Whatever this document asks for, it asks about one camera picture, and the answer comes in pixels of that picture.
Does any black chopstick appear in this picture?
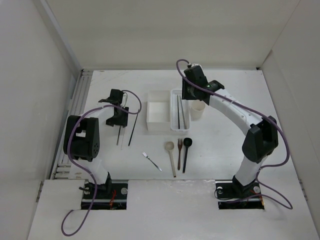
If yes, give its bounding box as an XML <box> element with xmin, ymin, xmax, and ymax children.
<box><xmin>176</xmin><ymin>94</ymin><xmax>181</xmax><ymax>130</ymax></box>
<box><xmin>128</xmin><ymin>113</ymin><xmax>139</xmax><ymax>147</ymax></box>

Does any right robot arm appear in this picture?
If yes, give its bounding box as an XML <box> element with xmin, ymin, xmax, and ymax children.
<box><xmin>182</xmin><ymin>64</ymin><xmax>279</xmax><ymax>197</ymax></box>

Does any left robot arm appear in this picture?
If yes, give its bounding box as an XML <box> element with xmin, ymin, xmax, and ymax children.
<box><xmin>63</xmin><ymin>89</ymin><xmax>129</xmax><ymax>199</ymax></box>

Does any white chopstick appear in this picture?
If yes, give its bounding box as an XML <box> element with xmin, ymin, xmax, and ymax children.
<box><xmin>120</xmin><ymin>127</ymin><xmax>126</xmax><ymax>151</ymax></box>

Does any white perforated basket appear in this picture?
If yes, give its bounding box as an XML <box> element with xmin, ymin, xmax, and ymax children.
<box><xmin>170</xmin><ymin>89</ymin><xmax>191</xmax><ymax>133</ymax></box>

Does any white square box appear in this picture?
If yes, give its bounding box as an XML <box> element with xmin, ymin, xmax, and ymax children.
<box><xmin>146</xmin><ymin>90</ymin><xmax>171</xmax><ymax>132</ymax></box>

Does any small metal fork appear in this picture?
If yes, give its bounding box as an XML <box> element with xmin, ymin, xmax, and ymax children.
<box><xmin>142</xmin><ymin>152</ymin><xmax>162</xmax><ymax>172</ymax></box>

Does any beige wooden spoon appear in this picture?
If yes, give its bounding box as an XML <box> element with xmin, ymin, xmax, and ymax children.
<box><xmin>165</xmin><ymin>141</ymin><xmax>177</xmax><ymax>178</ymax></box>

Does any brown wooden fork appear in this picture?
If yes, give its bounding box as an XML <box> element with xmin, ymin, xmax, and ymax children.
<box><xmin>177</xmin><ymin>138</ymin><xmax>183</xmax><ymax>171</ymax></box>

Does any black spoon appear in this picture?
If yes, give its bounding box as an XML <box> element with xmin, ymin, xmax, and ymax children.
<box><xmin>182</xmin><ymin>137</ymin><xmax>193</xmax><ymax>173</ymax></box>

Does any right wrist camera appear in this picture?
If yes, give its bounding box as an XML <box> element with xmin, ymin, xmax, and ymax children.
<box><xmin>187</xmin><ymin>63</ymin><xmax>202</xmax><ymax>69</ymax></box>

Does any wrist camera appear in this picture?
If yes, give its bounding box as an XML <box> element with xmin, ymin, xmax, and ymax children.
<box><xmin>187</xmin><ymin>63</ymin><xmax>202</xmax><ymax>69</ymax></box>
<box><xmin>122</xmin><ymin>92</ymin><xmax>128</xmax><ymax>107</ymax></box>

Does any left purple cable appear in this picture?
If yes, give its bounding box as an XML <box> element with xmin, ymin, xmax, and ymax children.
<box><xmin>61</xmin><ymin>90</ymin><xmax>142</xmax><ymax>238</ymax></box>

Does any purple cable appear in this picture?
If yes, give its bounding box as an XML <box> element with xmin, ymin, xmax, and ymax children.
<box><xmin>176</xmin><ymin>58</ymin><xmax>294</xmax><ymax>210</ymax></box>
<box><xmin>61</xmin><ymin>90</ymin><xmax>142</xmax><ymax>238</ymax></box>

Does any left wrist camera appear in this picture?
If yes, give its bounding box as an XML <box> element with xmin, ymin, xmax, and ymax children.
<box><xmin>122</xmin><ymin>92</ymin><xmax>128</xmax><ymax>107</ymax></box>

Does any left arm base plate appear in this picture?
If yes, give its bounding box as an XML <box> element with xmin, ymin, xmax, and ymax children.
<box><xmin>79</xmin><ymin>180</ymin><xmax>129</xmax><ymax>210</ymax></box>

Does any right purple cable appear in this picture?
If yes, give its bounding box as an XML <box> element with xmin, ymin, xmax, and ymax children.
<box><xmin>176</xmin><ymin>58</ymin><xmax>294</xmax><ymax>210</ymax></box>

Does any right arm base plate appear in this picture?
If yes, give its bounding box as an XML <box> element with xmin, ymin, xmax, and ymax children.
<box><xmin>214</xmin><ymin>180</ymin><xmax>265</xmax><ymax>210</ymax></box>

